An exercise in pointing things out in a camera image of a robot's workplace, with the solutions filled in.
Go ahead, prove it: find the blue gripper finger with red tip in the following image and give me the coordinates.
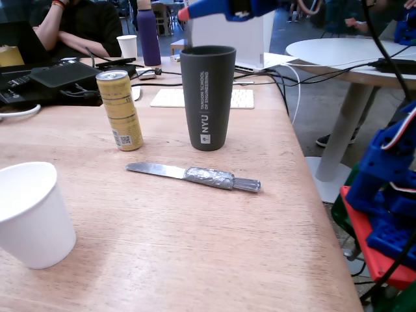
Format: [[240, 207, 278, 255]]
[[191, 0, 231, 7], [177, 3, 230, 20]]

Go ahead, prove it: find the blue gripper body with motor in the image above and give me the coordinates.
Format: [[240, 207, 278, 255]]
[[226, 0, 278, 22]]

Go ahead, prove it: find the person left forearm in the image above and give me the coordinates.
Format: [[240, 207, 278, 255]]
[[57, 31, 111, 59]]

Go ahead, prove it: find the person right forearm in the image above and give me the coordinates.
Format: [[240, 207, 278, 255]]
[[32, 0, 66, 51]]

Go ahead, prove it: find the operator hand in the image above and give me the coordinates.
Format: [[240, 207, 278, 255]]
[[344, 18, 371, 34]]

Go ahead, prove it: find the white upright box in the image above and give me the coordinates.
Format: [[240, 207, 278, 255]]
[[187, 9, 277, 71]]

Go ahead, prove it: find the wooden stool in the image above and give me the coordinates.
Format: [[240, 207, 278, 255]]
[[170, 34, 189, 57]]

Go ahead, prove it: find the purple water bottle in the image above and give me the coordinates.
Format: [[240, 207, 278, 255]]
[[136, 0, 162, 67]]

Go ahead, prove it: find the small white paper cup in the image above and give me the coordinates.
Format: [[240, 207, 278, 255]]
[[116, 34, 138, 60]]

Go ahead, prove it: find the white charger block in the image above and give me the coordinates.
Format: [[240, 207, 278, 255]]
[[136, 68, 157, 81]]

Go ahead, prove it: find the gray NYU cup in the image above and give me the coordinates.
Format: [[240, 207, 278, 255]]
[[179, 45, 237, 152]]

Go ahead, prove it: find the white keyboard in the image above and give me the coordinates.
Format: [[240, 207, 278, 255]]
[[149, 88, 255, 110]]

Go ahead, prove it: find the white round table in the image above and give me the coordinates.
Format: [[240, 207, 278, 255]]
[[285, 38, 416, 204]]

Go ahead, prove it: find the black phone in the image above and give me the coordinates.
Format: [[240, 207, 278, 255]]
[[95, 57, 137, 70]]

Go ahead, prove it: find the person torso black shirt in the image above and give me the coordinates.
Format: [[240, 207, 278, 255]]
[[42, 0, 124, 59]]

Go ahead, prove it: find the yellow drink can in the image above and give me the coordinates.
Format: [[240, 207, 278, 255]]
[[95, 70, 144, 152]]

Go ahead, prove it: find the dark shoe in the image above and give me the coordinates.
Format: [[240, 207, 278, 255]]
[[315, 127, 357, 149]]

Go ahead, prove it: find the black soft case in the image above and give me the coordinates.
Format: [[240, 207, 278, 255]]
[[30, 61, 102, 89]]

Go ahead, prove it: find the black power adapter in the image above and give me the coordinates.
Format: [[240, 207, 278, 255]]
[[371, 57, 416, 75]]

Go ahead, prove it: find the black laptop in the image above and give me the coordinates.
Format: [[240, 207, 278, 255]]
[[0, 21, 51, 68]]

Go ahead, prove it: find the black flat device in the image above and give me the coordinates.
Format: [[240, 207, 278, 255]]
[[0, 73, 103, 107]]

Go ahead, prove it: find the yellow paper bag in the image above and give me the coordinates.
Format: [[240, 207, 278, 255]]
[[0, 45, 25, 68]]

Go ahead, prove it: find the green table clamp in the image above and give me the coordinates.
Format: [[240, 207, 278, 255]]
[[330, 162, 416, 312]]

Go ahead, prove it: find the large white paper cup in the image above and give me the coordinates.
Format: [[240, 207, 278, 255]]
[[0, 161, 77, 270]]

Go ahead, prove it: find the white hanging cable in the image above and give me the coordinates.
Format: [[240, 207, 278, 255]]
[[278, 62, 302, 126]]

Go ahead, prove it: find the knife with taped handle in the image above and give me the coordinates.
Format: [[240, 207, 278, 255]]
[[125, 161, 262, 192]]

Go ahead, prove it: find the white looped cable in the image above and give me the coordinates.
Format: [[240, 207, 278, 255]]
[[0, 103, 42, 118]]

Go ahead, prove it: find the red robot base plate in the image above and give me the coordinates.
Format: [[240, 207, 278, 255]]
[[340, 185, 416, 291]]

